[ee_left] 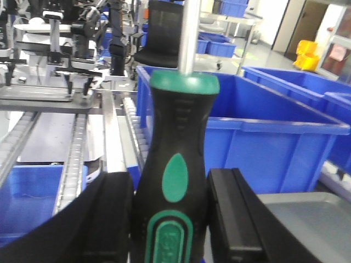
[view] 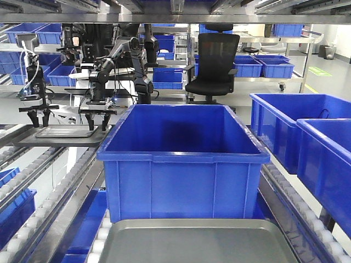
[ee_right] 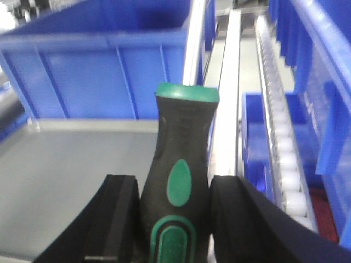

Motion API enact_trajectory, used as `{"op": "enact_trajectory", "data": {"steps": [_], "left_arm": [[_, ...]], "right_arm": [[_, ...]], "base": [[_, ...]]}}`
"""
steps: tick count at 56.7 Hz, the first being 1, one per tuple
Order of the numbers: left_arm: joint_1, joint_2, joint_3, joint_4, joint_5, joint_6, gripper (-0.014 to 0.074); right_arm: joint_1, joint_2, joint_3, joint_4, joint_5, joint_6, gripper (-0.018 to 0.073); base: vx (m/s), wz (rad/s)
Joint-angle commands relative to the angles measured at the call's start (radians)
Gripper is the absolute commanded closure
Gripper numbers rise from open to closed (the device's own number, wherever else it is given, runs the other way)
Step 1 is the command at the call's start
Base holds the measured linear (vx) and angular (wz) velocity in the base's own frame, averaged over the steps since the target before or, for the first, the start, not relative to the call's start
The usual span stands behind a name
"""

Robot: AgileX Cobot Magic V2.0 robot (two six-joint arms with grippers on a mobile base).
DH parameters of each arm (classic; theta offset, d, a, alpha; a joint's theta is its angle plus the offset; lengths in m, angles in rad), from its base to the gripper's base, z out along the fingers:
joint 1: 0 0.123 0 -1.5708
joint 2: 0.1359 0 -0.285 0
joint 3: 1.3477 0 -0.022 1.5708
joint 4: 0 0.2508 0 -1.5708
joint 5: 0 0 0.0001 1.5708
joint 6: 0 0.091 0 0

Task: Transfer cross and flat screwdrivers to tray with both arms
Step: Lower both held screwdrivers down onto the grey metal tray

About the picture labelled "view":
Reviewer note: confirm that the distant robot arm left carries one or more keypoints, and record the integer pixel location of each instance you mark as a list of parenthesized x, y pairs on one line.
[(35, 96)]

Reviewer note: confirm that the large metal tray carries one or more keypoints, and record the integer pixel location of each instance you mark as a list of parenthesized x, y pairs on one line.
[(196, 240)]

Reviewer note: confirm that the distant grey tray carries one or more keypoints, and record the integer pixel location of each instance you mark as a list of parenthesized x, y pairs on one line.
[(66, 131)]

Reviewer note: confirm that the blue bin centre shelf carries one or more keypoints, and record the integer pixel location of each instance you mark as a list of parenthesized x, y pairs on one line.
[(181, 161)]

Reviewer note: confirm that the black office chair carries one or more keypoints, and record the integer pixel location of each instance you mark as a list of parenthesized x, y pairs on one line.
[(216, 74)]

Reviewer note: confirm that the blue bin right rear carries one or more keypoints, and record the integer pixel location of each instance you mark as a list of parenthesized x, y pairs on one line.
[(274, 120)]

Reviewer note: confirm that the blue bin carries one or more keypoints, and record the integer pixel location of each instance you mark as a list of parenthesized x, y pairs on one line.
[(274, 120), (324, 164)]

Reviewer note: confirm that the blue bin right front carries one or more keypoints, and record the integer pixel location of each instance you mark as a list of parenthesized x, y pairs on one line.
[(324, 164)]

